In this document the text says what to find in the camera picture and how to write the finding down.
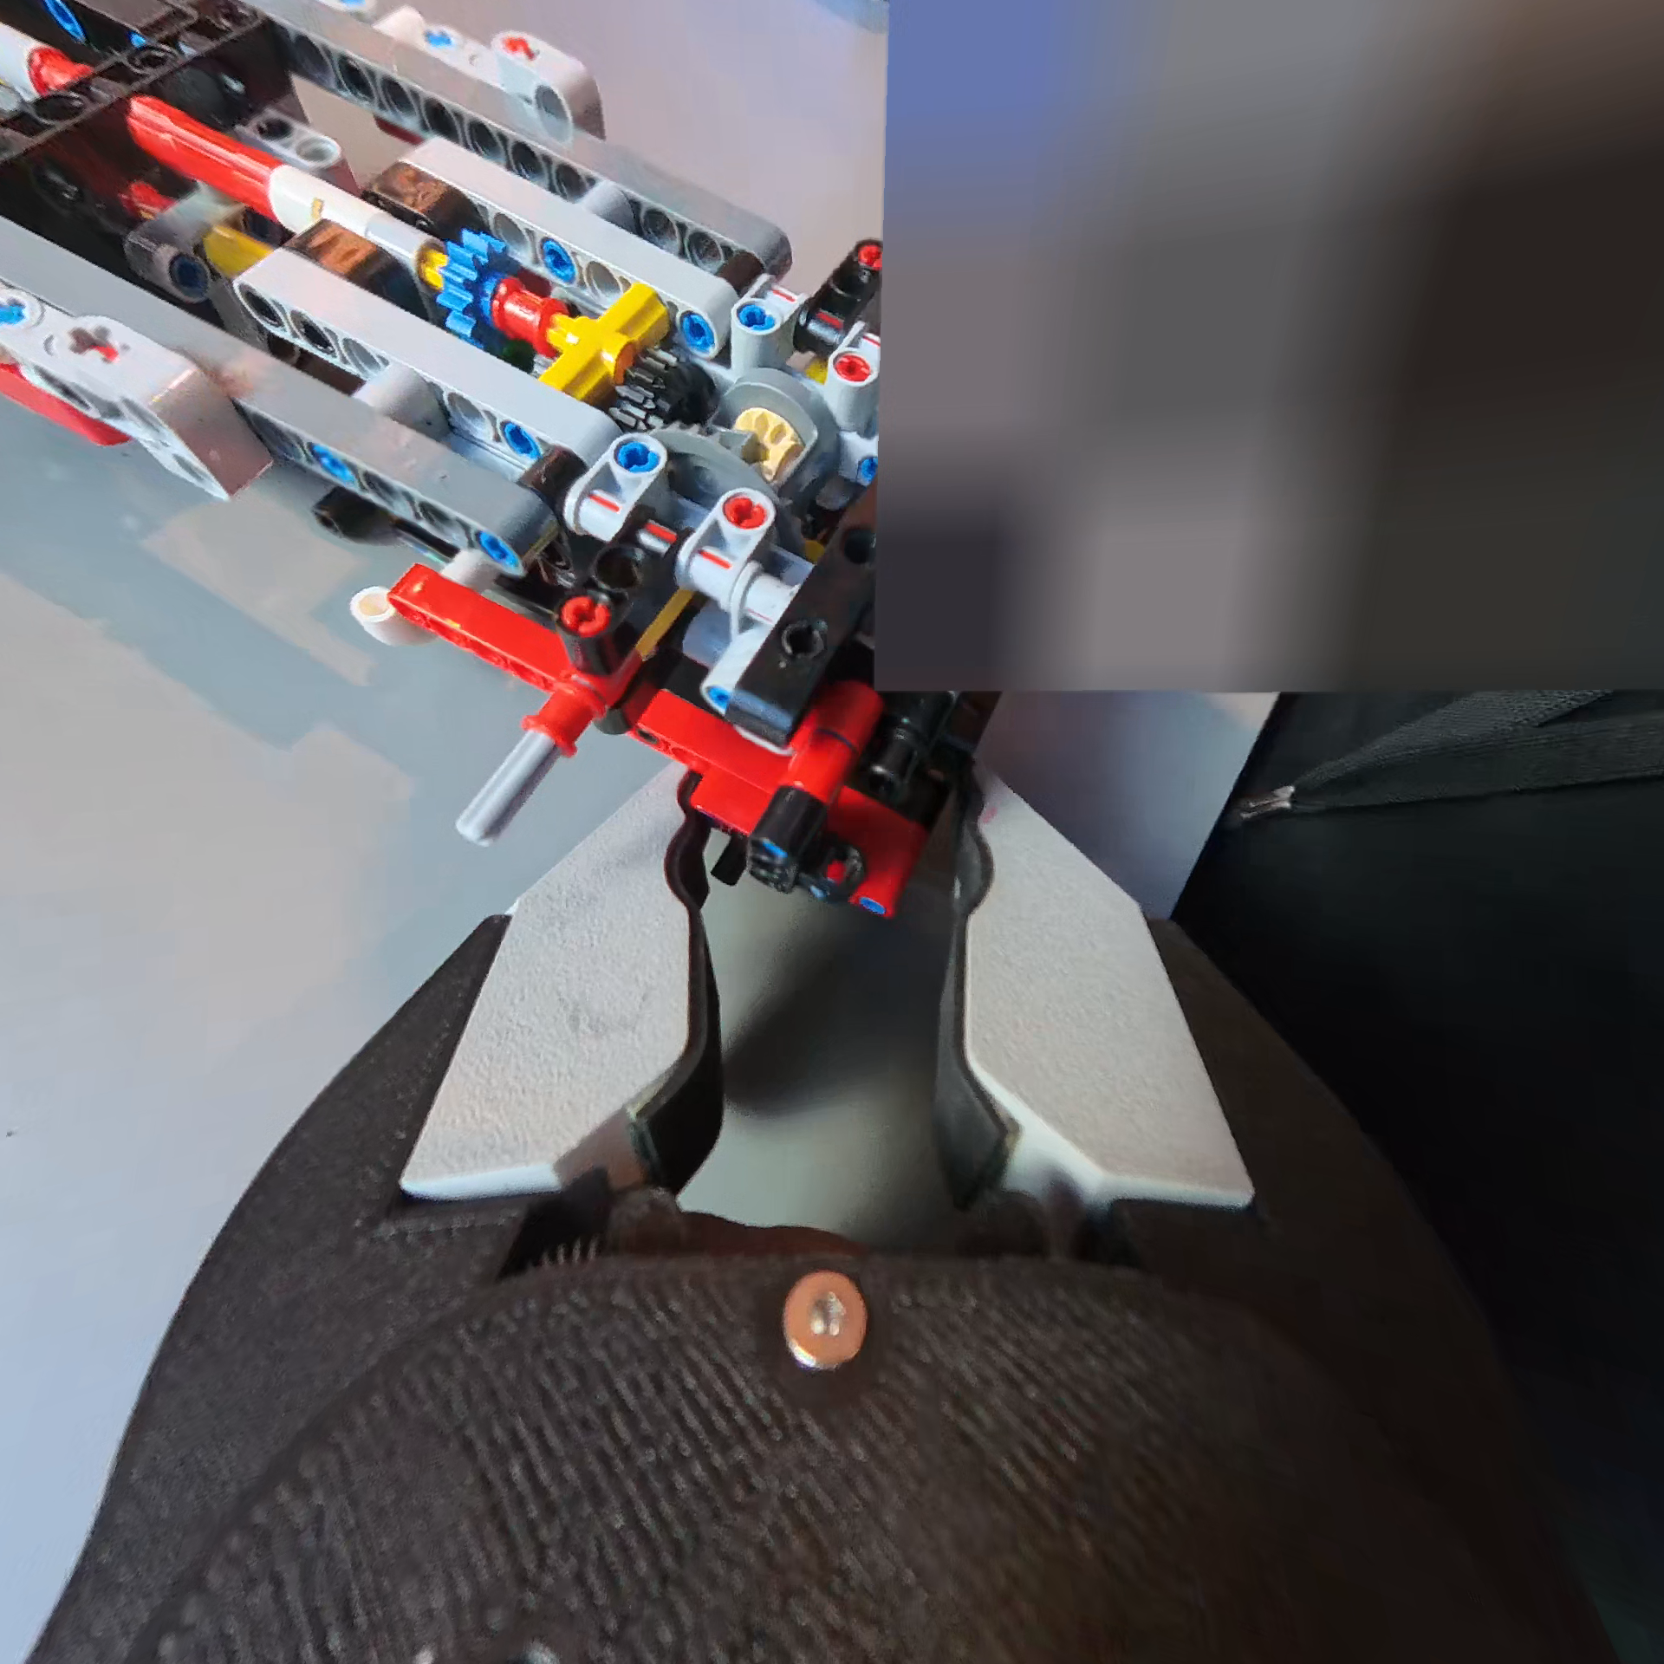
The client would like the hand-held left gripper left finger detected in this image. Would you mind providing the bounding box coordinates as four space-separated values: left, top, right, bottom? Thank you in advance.
400 767 722 1202

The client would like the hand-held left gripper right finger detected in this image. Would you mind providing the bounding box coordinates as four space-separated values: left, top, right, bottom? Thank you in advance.
935 767 1256 1212

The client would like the toy brick car chassis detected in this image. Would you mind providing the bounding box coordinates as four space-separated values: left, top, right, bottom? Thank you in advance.
0 0 1003 919

